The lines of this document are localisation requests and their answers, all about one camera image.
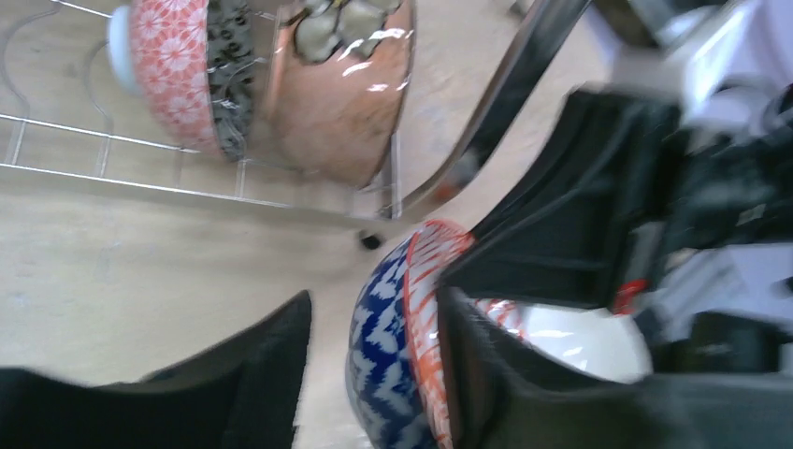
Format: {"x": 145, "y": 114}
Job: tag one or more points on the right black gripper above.
{"x": 563, "y": 234}

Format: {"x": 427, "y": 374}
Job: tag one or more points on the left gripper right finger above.
{"x": 503, "y": 394}

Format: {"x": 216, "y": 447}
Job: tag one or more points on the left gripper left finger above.
{"x": 240, "y": 393}

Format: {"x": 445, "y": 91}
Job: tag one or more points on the red geometric patterned bowl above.
{"x": 393, "y": 373}

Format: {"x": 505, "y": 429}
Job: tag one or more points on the brown glazed bowl stack top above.
{"x": 338, "y": 77}

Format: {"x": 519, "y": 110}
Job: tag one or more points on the black leaf patterned bowl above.
{"x": 193, "y": 64}

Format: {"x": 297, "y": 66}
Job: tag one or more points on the steel two-tier dish rack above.
{"x": 69, "y": 130}

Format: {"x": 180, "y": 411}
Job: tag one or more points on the white blue-rimmed bowl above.
{"x": 597, "y": 342}

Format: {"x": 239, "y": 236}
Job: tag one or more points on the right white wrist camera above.
{"x": 721, "y": 61}

